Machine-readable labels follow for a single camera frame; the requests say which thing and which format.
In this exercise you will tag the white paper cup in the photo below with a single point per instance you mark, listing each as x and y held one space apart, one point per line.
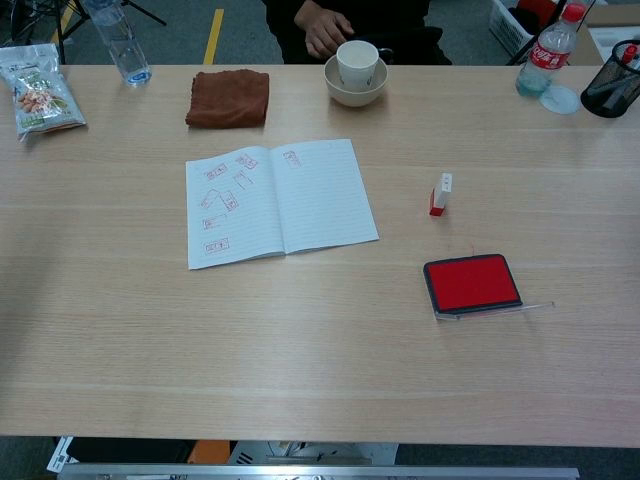
356 70

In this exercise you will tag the red marker pen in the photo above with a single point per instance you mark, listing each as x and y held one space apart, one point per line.
629 54

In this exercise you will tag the white plastic basket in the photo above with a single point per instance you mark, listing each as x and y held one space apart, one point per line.
510 27

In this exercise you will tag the orange object under table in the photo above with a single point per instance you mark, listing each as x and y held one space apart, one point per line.
210 451

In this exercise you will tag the beige bowl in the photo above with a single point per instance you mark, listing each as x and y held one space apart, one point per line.
352 97

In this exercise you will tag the clear water bottle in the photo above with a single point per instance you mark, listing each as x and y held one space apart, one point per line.
125 50

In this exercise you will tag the folded brown cloth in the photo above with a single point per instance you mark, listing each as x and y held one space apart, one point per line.
227 99

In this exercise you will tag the black mesh pen holder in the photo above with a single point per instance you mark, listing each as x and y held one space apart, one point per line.
612 92

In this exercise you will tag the person's right hand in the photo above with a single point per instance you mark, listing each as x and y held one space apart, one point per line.
325 25

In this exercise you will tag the cardboard box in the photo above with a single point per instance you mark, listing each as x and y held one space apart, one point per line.
607 20

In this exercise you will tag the person in black clothes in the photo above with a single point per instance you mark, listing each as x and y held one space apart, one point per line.
400 20

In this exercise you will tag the nut snack bag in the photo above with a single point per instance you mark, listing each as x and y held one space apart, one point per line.
42 95

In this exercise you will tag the open lined notebook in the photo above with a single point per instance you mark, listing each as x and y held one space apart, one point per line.
280 200

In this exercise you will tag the red and white stamp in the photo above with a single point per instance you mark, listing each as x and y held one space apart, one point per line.
440 197

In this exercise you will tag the red label cola bottle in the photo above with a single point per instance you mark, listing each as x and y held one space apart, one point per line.
547 55

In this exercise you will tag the red ink pad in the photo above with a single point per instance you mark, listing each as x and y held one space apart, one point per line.
470 282

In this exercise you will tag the white equipment under table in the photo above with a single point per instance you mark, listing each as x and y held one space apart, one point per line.
310 452

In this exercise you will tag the white label sheet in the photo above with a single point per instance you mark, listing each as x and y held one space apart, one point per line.
60 452

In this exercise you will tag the black tripod stand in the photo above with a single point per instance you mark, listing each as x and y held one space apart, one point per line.
70 20

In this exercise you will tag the white bottle cap coaster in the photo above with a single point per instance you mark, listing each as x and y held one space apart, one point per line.
560 101

